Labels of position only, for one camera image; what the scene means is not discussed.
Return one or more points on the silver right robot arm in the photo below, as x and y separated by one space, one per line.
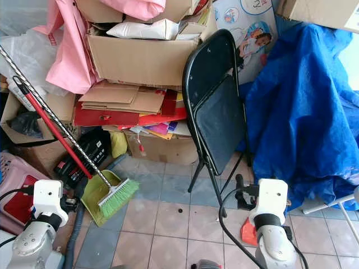
277 246

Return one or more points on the white box with child picture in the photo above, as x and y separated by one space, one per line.
249 33

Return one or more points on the hanging pink plastic bag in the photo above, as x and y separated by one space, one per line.
70 56

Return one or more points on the black folding chair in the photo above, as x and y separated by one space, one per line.
219 120

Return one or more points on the bulging pink bag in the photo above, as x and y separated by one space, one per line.
137 8

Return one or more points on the colourful paper stack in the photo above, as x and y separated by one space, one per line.
160 130

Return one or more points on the large open cardboard box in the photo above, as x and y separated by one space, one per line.
140 59

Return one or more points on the low brown cardboard box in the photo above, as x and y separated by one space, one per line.
165 151

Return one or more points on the flattened cardboard stack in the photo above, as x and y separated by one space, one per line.
123 100

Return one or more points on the red flat gift box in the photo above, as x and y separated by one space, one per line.
98 116

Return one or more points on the pink plastic basket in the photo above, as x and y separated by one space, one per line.
14 174

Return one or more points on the orange cloth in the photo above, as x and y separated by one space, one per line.
248 232

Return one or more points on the yellow plastic bag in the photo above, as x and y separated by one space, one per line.
119 144

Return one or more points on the white metal tube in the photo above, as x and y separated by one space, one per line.
328 204

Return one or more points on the white plastic packet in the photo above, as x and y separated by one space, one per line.
146 30

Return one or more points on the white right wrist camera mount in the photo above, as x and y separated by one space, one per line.
269 197

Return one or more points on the clear plastic bag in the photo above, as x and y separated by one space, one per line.
28 50

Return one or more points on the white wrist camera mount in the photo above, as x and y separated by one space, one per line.
47 197
269 197

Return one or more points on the open cardboard box with flaps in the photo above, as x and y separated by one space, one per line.
61 106

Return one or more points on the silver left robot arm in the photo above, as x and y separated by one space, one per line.
32 247

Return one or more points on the black plastic bag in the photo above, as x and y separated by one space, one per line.
29 123

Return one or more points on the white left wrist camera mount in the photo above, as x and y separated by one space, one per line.
47 197

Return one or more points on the blue tarp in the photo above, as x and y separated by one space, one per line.
303 117

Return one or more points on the black box with red print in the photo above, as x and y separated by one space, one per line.
84 157

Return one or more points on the plain closed cardboard box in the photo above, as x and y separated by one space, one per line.
322 12

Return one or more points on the grey robot leg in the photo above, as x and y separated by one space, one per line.
206 264

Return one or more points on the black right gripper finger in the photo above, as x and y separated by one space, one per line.
239 182

